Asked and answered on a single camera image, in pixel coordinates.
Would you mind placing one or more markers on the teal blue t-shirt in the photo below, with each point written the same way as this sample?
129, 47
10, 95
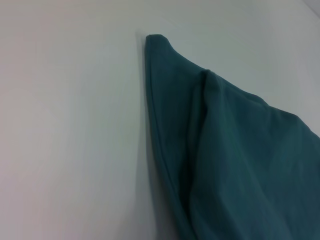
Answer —
225, 150

